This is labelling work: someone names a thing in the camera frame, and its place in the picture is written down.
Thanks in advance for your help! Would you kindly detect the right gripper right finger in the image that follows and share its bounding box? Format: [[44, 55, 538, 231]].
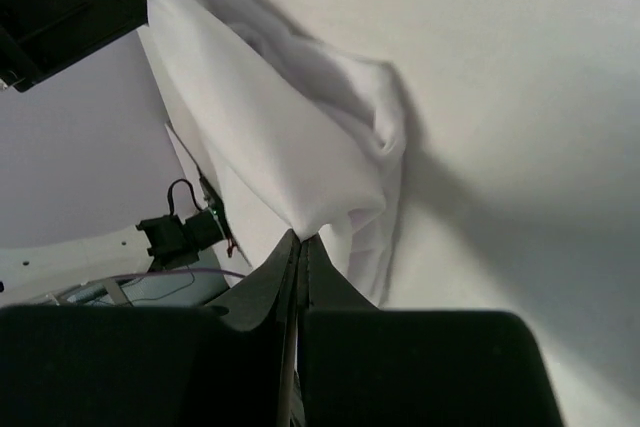
[[298, 238, 563, 426]]

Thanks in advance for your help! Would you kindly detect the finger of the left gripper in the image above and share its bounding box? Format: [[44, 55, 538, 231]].
[[1, 0, 148, 92]]

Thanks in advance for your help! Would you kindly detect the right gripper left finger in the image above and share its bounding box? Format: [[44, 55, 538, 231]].
[[1, 233, 300, 426]]

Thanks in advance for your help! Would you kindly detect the white t shirt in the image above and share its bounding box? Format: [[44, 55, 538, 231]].
[[146, 0, 406, 304]]

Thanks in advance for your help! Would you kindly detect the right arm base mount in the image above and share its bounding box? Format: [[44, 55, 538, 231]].
[[136, 171, 237, 272]]

